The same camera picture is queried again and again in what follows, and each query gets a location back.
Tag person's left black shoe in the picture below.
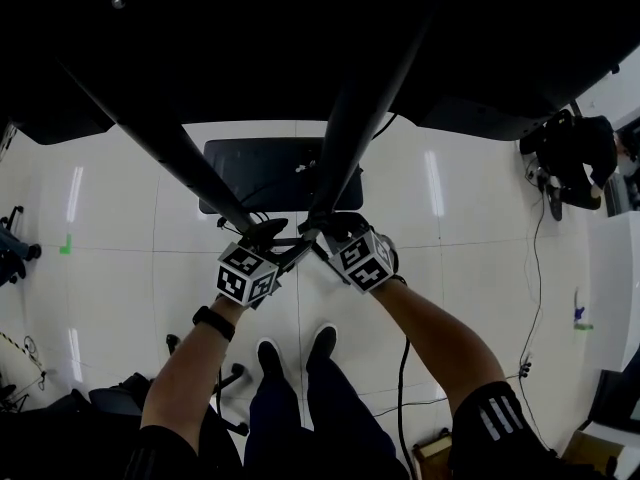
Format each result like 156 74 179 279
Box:
255 337 284 377

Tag blue green floor object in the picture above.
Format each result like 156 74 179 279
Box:
572 287 595 332

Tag black wrist watch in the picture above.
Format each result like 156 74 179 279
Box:
192 305 236 343

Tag person's black striped shirt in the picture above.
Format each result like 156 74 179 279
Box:
119 380 616 480

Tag person's right black shoe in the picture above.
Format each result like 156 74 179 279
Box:
307 323 339 364

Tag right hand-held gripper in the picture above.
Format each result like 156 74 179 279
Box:
298 210 401 295

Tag person's black shoe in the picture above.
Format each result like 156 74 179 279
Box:
255 337 284 377
307 323 339 364

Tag wooden stool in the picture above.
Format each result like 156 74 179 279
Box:
412 430 454 480

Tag person's right forearm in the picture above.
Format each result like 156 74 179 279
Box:
369 275 506 414

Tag cardboard box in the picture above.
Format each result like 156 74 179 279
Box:
562 430 626 477

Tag yellow black floor tape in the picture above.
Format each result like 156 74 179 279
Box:
0 330 31 357

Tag black TV stand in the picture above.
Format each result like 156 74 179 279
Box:
57 12 439 249

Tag person's dark trousers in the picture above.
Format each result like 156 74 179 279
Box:
242 352 409 480

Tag dark glass door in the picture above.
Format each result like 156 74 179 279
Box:
604 122 640 217

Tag white cabinet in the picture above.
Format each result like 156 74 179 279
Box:
584 212 640 374

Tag black floor cable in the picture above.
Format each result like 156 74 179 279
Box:
517 207 546 379

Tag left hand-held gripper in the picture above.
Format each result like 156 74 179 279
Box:
215 217 322 306

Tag person's left forearm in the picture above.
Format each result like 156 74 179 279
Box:
139 295 251 432

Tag large black television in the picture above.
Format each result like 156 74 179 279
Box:
0 0 640 144

